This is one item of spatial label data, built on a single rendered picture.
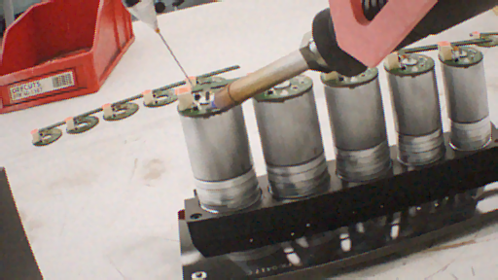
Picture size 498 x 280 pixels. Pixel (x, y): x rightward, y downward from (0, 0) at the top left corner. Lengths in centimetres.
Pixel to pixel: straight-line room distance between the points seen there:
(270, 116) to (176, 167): 12
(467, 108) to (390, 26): 12
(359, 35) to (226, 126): 10
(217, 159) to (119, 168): 13
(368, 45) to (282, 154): 10
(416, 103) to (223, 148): 8
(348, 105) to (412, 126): 3
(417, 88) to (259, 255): 9
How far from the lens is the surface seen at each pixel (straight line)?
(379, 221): 36
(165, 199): 44
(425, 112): 36
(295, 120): 35
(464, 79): 37
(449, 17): 26
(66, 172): 50
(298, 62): 31
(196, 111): 35
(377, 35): 27
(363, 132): 36
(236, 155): 36
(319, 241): 35
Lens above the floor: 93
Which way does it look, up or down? 23 degrees down
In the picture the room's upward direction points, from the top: 12 degrees counter-clockwise
